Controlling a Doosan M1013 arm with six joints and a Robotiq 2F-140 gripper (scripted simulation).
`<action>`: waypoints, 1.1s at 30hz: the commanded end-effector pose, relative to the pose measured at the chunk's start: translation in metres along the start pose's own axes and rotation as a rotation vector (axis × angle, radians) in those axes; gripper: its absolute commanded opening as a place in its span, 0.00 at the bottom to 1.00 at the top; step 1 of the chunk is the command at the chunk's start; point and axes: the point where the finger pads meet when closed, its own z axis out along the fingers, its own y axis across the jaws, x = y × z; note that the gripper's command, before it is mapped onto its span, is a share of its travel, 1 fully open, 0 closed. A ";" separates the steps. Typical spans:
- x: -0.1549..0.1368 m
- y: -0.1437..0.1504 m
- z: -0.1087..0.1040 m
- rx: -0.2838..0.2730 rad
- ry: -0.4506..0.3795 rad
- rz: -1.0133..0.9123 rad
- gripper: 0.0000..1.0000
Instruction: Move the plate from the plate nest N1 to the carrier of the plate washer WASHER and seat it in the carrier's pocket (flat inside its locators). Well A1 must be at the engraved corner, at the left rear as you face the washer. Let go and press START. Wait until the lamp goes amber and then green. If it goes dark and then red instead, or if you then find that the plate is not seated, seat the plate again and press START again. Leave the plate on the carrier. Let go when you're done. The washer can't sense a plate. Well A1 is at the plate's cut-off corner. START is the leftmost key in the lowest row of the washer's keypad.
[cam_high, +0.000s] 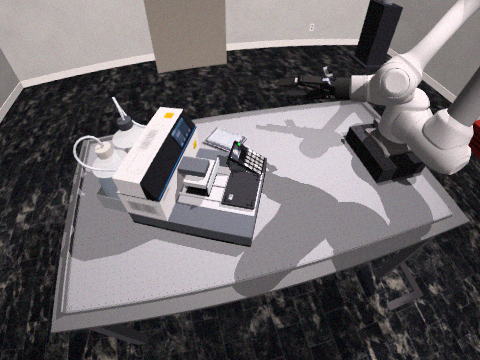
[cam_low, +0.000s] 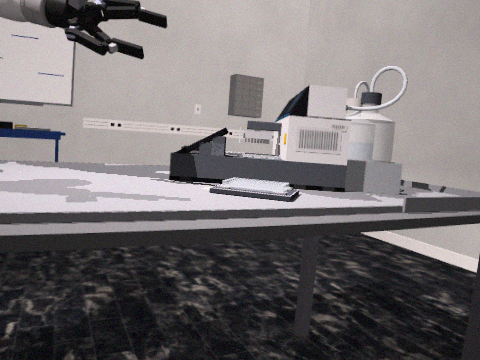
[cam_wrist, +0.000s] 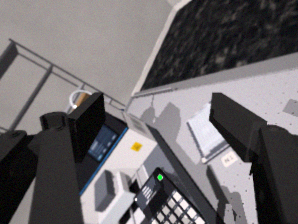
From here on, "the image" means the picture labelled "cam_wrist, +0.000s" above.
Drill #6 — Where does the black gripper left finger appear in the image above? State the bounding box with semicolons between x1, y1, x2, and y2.
0;92;106;224

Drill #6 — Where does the white label reading n1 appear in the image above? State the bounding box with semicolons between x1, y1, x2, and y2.
222;152;237;167

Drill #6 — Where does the white plate washer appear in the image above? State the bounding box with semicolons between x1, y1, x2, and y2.
75;102;225;224

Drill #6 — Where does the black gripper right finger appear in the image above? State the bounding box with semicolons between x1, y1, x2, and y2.
209;92;298;224

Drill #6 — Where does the grey flat base plate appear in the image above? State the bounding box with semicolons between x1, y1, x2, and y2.
127;68;298;224

